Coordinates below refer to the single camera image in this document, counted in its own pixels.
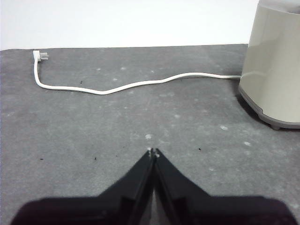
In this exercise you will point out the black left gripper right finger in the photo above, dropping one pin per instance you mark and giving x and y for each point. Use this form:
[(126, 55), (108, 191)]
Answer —
[(199, 211)]

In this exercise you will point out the beige metal toaster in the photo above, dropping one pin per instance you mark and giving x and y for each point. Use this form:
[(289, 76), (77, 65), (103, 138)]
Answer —
[(272, 70)]

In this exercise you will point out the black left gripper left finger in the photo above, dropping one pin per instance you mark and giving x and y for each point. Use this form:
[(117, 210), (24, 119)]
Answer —
[(112, 208)]

